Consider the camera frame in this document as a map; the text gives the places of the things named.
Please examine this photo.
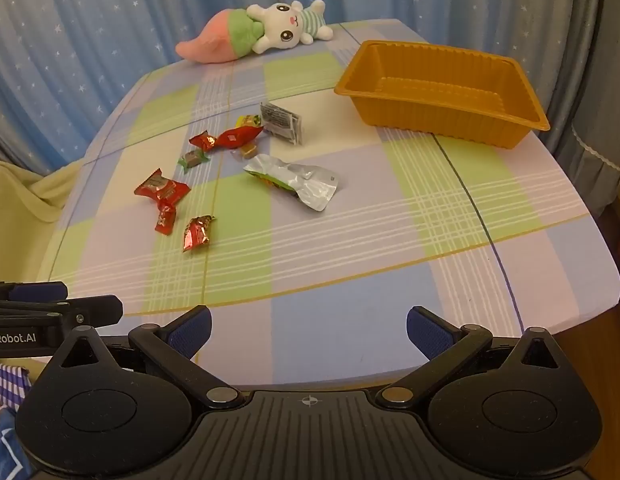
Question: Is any blue white striped clothing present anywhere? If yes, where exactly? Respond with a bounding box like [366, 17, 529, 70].
[0, 357, 37, 480]

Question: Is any red brown foil candy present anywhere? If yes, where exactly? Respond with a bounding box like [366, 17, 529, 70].
[182, 215, 216, 253]

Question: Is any blue star curtain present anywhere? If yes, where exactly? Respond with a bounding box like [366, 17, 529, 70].
[0, 0, 578, 177]

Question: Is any grey curtain with lace trim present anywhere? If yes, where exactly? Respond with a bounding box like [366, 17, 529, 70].
[545, 0, 620, 217]

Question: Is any pale yellow cloth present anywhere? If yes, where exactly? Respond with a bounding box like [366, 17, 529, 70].
[0, 160, 84, 286]

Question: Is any brown clear snack packet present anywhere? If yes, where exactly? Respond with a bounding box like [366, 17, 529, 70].
[260, 102, 305, 147]

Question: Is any white green snack packet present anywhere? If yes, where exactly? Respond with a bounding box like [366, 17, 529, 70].
[243, 154, 339, 212]

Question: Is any long red candy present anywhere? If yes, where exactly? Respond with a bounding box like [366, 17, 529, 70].
[216, 126, 265, 151]

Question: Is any large red snack packet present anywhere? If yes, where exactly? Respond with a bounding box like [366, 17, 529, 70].
[134, 168, 192, 207]

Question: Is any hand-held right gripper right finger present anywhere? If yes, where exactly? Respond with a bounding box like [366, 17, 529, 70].
[376, 306, 567, 409]

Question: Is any white rabbit plush toy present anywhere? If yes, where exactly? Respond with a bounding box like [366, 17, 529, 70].
[176, 0, 335, 65]

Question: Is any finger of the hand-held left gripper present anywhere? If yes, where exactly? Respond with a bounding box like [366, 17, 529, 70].
[0, 282, 69, 307]
[0, 296, 124, 330]

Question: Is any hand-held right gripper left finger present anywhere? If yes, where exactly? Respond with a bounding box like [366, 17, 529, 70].
[49, 305, 245, 411]

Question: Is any orange plastic tray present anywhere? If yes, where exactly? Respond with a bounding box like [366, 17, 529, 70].
[334, 40, 551, 150]

